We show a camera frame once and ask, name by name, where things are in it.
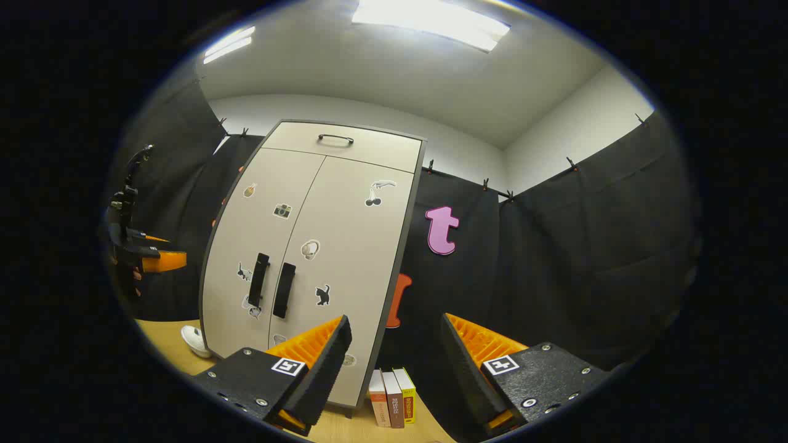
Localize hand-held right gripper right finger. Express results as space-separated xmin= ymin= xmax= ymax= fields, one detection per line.
xmin=440 ymin=313 xmax=613 ymax=431

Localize large ceiling light panel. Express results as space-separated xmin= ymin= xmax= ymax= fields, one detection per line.
xmin=351 ymin=0 xmax=512 ymax=53

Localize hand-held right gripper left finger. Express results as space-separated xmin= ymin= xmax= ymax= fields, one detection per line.
xmin=188 ymin=315 xmax=353 ymax=437

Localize yellow book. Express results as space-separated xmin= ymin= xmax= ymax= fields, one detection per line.
xmin=393 ymin=367 xmax=417 ymax=425

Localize beige cabinet door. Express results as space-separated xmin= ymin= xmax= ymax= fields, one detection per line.
xmin=202 ymin=148 xmax=326 ymax=357
xmin=269 ymin=157 xmax=414 ymax=407

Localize narrow ceiling light panel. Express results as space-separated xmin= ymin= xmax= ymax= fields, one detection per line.
xmin=203 ymin=26 xmax=256 ymax=65

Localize brown book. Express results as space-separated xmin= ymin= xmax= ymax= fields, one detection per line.
xmin=382 ymin=371 xmax=405 ymax=429

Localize small white bowl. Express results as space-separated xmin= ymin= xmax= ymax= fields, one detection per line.
xmin=180 ymin=325 xmax=213 ymax=359

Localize black door handle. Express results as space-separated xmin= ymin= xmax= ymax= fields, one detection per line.
xmin=247 ymin=252 xmax=270 ymax=308
xmin=273 ymin=262 xmax=297 ymax=319

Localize beige double-door shoe cabinet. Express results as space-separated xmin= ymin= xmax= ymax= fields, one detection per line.
xmin=199 ymin=119 xmax=427 ymax=412

